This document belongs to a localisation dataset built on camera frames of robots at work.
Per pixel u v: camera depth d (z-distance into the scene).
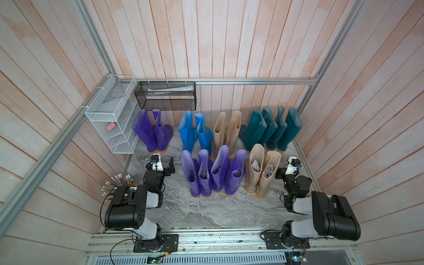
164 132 1.13
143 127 0.86
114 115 0.69
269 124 0.86
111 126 0.82
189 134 0.93
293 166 0.73
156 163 0.75
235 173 0.72
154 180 0.69
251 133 0.95
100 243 0.75
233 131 0.91
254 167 0.78
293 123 0.87
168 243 0.73
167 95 0.88
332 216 0.46
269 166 0.77
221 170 0.73
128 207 0.46
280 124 0.86
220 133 0.84
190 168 0.73
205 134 0.82
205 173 0.68
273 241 0.73
